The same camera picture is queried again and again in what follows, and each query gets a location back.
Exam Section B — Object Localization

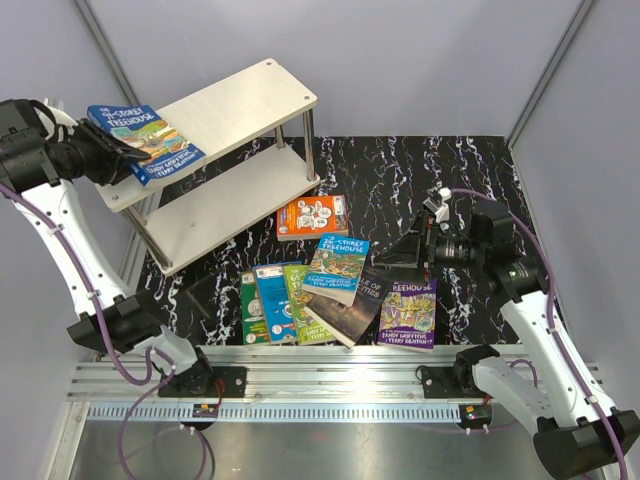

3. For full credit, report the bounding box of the white two-tier metal shelf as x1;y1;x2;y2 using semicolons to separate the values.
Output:
98;58;320;275

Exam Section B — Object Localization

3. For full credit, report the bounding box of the orange paperback book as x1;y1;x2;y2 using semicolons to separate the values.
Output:
276;195;349;241

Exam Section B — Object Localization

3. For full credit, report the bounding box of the blue 26-storey treehouse book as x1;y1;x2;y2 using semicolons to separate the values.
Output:
302;234;370;307

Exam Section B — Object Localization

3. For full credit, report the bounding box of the purple cable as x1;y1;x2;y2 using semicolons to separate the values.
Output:
0;179;217;480
414;188;631;476

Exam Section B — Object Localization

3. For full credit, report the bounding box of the green 65-storey treehouse book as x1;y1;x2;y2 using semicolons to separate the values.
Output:
283;264;336;346

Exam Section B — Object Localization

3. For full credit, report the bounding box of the aluminium mounting rail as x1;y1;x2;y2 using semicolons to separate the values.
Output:
67;343;609;404

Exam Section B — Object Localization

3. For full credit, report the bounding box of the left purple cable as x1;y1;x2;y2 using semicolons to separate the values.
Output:
0;179;217;480

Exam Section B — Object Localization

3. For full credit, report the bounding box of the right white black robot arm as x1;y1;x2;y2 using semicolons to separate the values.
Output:
373;200;639;479

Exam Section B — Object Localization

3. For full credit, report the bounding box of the dark tale of two cities book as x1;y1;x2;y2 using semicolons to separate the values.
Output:
304;266;392;348

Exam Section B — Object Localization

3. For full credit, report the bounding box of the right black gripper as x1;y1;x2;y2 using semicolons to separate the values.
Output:
374;210;486;287

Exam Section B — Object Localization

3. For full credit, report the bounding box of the dark green paperback book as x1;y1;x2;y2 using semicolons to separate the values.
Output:
241;271;270;346

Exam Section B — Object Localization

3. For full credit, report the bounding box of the purple 52-storey treehouse book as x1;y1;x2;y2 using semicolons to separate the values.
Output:
377;279;437;352

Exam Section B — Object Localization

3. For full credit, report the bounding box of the blue 91-storey treehouse book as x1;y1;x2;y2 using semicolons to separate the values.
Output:
87;105;206;186

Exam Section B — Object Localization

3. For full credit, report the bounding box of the white slotted cable duct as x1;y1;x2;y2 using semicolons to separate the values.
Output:
88;402;492;424

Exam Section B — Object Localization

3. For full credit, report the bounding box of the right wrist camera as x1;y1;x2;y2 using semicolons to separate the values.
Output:
423;188;452;224

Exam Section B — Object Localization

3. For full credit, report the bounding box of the light blue paperback book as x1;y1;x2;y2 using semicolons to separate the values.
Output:
253;261;301;344

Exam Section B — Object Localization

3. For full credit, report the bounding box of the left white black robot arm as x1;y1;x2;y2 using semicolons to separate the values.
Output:
1;99;224;397

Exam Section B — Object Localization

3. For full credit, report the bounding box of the black marble pattern mat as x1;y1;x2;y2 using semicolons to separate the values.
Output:
134;134;569;347

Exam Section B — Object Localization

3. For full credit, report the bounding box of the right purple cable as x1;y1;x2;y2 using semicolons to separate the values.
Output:
414;188;631;476

